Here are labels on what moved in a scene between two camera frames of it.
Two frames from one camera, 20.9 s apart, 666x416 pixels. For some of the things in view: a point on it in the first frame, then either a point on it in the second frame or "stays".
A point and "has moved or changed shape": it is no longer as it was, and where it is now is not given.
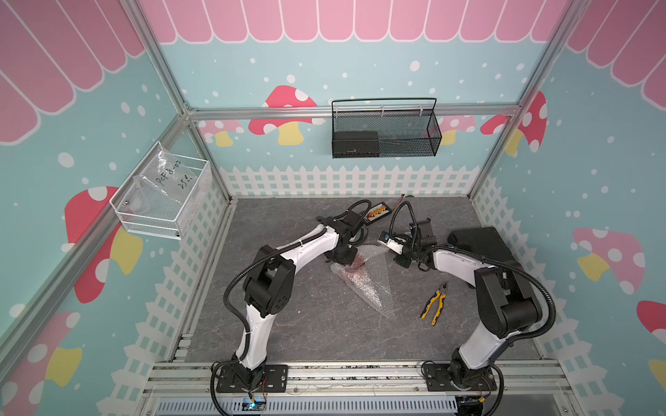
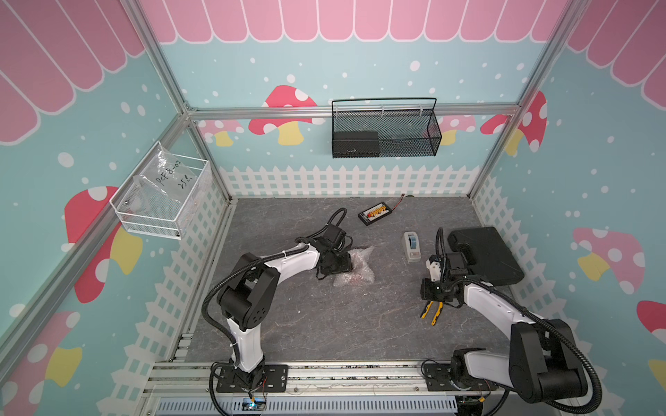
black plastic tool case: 485,241 stays
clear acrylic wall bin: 163,196 stays
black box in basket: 355,144 stays
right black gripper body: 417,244 → 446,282
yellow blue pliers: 440,293 stays
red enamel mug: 357,263 → 355,279
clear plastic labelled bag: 161,184 stays
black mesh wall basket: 384,127 stays
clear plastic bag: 368,275 has moved or changed shape
